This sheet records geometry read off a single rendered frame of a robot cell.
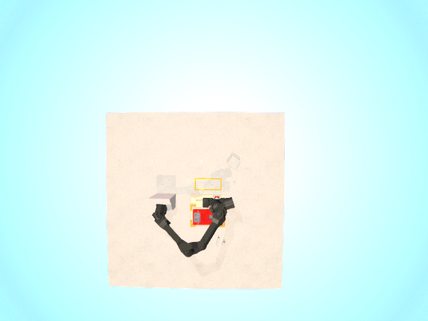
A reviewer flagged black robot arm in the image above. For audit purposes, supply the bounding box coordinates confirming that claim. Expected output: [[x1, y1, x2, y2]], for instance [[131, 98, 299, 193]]
[[152, 197, 235, 257]]

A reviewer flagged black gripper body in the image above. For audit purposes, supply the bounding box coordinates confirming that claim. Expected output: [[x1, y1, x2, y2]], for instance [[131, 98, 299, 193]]
[[203, 198, 223, 208]]

